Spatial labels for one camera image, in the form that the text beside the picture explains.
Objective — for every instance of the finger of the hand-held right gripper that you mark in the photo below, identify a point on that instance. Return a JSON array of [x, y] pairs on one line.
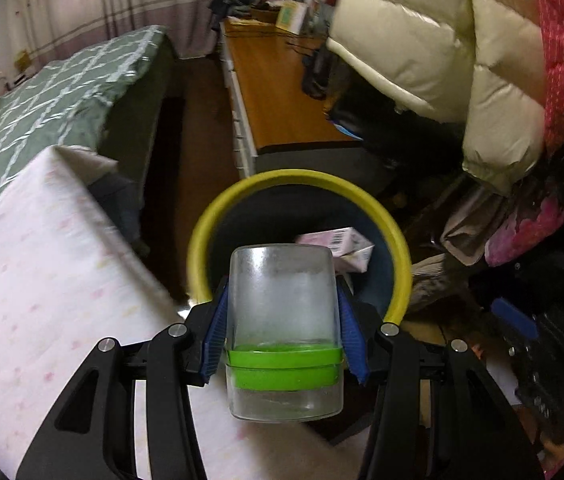
[[514, 319]]

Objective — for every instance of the yellow rimmed waste bin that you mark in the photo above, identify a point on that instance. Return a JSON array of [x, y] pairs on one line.
[[297, 177]]

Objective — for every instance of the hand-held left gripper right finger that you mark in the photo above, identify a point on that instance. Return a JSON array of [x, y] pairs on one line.
[[354, 340]]

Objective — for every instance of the wooden desk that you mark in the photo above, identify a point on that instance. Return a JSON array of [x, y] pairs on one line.
[[277, 95]]

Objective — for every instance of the pink fleece garment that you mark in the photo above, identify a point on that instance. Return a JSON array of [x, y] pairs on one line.
[[526, 235]]

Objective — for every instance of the green checked duvet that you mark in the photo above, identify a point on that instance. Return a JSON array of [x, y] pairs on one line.
[[37, 120]]

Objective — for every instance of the pale green carton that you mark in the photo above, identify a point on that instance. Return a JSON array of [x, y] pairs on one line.
[[292, 15]]

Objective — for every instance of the black garment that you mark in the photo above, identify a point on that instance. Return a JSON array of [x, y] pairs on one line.
[[401, 140]]

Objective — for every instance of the clear jar with green band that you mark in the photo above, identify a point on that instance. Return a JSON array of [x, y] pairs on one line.
[[282, 300]]

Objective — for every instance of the white puffer jacket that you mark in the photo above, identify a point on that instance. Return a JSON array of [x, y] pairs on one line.
[[411, 35]]

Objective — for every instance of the pink box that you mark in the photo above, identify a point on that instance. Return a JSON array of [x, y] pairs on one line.
[[332, 240]]

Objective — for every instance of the small cardboard box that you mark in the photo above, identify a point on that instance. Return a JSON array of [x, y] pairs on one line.
[[23, 60]]

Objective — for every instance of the beige garment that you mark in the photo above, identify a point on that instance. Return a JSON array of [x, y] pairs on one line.
[[466, 235]]

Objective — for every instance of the white dotted tablecloth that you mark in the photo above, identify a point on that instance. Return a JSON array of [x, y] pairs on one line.
[[37, 285]]

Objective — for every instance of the wooden bed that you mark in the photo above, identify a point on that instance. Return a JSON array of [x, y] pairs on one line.
[[137, 135]]

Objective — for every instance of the pink and white curtain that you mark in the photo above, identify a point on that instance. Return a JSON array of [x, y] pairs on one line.
[[112, 0]]

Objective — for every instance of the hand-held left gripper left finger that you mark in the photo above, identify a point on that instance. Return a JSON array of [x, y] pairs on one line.
[[214, 335]]

